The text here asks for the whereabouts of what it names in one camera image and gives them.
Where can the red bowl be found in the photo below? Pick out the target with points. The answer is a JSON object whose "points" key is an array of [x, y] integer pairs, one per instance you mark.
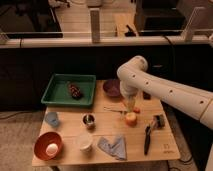
{"points": [[43, 141]]}

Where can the small brush block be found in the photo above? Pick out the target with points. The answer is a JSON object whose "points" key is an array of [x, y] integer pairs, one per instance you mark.
{"points": [[158, 122]]}

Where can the light blue plastic cup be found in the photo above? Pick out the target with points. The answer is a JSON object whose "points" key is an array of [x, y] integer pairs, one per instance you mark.
{"points": [[52, 119]]}

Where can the small metal cup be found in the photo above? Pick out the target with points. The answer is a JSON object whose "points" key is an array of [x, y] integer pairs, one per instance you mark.
{"points": [[89, 121]]}

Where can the white paper cup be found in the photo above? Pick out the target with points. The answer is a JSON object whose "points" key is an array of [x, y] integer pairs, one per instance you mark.
{"points": [[84, 142]]}

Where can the orange carrot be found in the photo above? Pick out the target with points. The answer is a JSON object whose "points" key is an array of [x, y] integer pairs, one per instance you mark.
{"points": [[136, 110]]}

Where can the wooden table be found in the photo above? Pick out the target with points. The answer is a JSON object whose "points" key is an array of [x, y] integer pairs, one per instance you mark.
{"points": [[108, 124]]}

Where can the brown pine cone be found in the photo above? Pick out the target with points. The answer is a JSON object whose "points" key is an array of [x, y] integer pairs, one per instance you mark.
{"points": [[75, 92]]}

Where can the thin metal fork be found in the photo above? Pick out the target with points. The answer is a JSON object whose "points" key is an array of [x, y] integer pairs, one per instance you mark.
{"points": [[115, 110]]}

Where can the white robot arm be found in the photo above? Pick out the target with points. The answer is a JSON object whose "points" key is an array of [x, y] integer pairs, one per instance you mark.
{"points": [[194, 102]]}

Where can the white egg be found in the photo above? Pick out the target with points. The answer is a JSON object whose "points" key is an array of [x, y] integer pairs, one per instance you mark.
{"points": [[51, 149]]}

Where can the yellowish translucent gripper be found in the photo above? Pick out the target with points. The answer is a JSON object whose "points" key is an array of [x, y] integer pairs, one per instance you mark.
{"points": [[130, 103]]}

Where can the orange round fruit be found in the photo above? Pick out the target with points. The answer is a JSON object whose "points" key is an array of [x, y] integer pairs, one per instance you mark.
{"points": [[131, 119]]}

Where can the black rectangular remote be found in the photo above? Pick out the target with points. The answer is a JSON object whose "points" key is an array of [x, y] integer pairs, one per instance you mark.
{"points": [[146, 96]]}

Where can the blue grey cloth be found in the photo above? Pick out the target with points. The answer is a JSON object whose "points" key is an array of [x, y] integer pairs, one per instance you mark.
{"points": [[117, 149]]}

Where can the purple bowl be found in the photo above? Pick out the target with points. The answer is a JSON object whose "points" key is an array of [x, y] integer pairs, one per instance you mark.
{"points": [[112, 87]]}

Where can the green plastic tray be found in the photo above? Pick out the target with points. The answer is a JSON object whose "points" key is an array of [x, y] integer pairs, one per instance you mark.
{"points": [[58, 92]]}

